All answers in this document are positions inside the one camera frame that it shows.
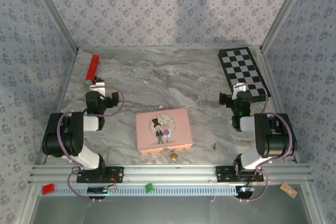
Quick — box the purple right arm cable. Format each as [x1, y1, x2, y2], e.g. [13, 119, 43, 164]
[237, 82, 292, 202]

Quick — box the black and grey chessboard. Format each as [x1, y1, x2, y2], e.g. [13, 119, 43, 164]
[217, 46, 272, 104]

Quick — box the red glitter tube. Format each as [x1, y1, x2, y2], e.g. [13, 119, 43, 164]
[83, 54, 102, 89]

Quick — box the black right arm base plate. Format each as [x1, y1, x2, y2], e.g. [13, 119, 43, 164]
[215, 165, 264, 183]

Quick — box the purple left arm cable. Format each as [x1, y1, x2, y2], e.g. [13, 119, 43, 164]
[57, 85, 125, 202]

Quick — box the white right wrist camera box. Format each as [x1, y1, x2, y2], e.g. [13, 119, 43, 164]
[233, 82, 249, 99]

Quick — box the small circuit board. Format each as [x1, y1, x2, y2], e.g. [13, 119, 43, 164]
[235, 185, 256, 200]
[87, 185, 118, 200]

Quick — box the pink tin box with couple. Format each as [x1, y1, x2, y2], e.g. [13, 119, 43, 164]
[135, 108, 194, 156]

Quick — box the orange paper tag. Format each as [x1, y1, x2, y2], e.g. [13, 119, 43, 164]
[279, 182, 298, 199]

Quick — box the small brass padlock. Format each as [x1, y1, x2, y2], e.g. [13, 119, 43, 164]
[162, 147, 179, 162]

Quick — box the red plastic tag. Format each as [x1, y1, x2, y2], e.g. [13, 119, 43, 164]
[41, 183, 56, 196]

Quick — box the aluminium mounting rail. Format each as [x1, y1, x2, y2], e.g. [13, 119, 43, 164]
[27, 163, 314, 184]

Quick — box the aluminium frame post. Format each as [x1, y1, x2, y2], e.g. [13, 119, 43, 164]
[259, 0, 313, 53]
[25, 0, 80, 53]

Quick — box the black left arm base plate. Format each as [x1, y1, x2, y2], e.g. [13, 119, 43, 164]
[76, 166, 124, 184]

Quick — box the aluminium side rail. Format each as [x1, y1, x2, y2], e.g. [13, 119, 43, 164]
[258, 50, 300, 163]
[35, 49, 79, 165]

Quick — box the grey metal lower shelf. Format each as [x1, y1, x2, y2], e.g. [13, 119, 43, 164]
[31, 195, 313, 224]

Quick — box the white slotted cable duct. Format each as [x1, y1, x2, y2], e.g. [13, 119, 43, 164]
[40, 185, 241, 197]

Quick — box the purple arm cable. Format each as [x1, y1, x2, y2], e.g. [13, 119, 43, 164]
[57, 85, 125, 202]
[237, 82, 292, 202]

